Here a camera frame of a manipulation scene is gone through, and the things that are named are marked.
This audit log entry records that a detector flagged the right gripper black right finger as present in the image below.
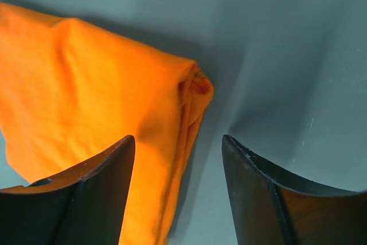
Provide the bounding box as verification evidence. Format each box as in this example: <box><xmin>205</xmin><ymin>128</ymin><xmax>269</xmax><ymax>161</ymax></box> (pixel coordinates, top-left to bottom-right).
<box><xmin>221</xmin><ymin>135</ymin><xmax>366</xmax><ymax>244</ymax></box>

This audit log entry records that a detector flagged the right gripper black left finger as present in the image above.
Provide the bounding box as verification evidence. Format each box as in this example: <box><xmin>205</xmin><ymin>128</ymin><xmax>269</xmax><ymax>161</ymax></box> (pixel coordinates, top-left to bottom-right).
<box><xmin>1</xmin><ymin>135</ymin><xmax>135</xmax><ymax>245</ymax></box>

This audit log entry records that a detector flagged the orange t shirt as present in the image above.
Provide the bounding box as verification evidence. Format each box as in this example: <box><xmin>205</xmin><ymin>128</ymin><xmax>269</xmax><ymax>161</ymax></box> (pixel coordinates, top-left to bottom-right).
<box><xmin>1</xmin><ymin>3</ymin><xmax>214</xmax><ymax>244</ymax></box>

